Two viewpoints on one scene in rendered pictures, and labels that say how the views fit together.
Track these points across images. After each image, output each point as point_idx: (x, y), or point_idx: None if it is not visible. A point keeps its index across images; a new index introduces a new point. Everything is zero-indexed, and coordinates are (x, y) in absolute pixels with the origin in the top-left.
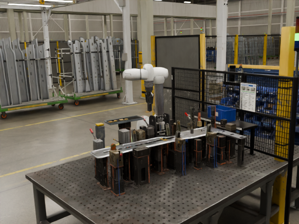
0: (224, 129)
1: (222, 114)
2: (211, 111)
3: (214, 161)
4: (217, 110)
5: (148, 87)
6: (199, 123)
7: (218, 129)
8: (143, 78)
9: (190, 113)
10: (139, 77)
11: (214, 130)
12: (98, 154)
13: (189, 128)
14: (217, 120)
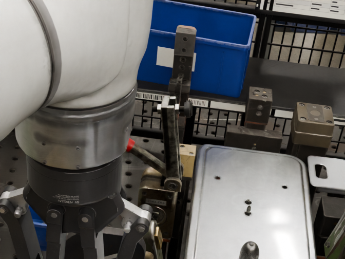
0: (280, 142)
1: (231, 64)
2: (174, 58)
3: None
4: (196, 42)
5: (109, 169)
6: (193, 163)
7: (276, 160)
8: (71, 97)
9: (166, 136)
10: (31, 108)
11: (270, 172)
12: None
13: (159, 211)
14: (191, 87)
